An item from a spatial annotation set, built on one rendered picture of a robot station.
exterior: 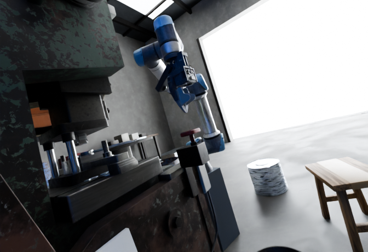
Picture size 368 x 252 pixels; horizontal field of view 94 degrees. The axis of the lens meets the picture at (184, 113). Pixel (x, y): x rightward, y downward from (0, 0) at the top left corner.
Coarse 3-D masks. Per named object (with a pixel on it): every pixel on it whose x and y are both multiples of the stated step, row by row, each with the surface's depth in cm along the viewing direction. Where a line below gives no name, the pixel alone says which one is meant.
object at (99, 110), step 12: (48, 84) 62; (48, 96) 63; (60, 96) 57; (72, 96) 58; (84, 96) 62; (96, 96) 65; (48, 108) 64; (60, 108) 58; (72, 108) 57; (84, 108) 60; (96, 108) 64; (60, 120) 59; (72, 120) 56; (84, 120) 59
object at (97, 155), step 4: (96, 152) 60; (100, 152) 61; (84, 156) 56; (88, 156) 57; (92, 156) 58; (96, 156) 59; (100, 156) 60; (80, 160) 55; (84, 160) 56; (88, 160) 57; (92, 160) 58; (64, 164) 62; (68, 164) 60; (80, 164) 55; (84, 164) 55; (88, 164) 56; (64, 168) 62; (68, 168) 60; (80, 168) 55; (84, 168) 55; (88, 168) 56; (64, 172) 62; (68, 172) 60
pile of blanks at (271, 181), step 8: (248, 168) 166; (264, 168) 150; (272, 168) 149; (280, 168) 153; (256, 176) 156; (264, 176) 150; (272, 176) 148; (280, 176) 150; (256, 184) 156; (264, 184) 151; (272, 184) 148; (280, 184) 148; (256, 192) 160; (264, 192) 151; (272, 192) 148; (280, 192) 147
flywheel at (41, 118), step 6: (36, 108) 86; (36, 114) 84; (42, 114) 84; (48, 114) 86; (36, 120) 81; (42, 120) 83; (48, 120) 85; (36, 126) 81; (42, 126) 83; (48, 126) 85
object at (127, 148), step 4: (140, 140) 77; (144, 140) 79; (124, 144) 70; (128, 144) 71; (132, 144) 73; (112, 148) 65; (116, 148) 66; (120, 148) 70; (124, 148) 72; (128, 148) 73; (112, 152) 69; (116, 152) 68; (120, 152) 70; (128, 152) 72; (132, 156) 74
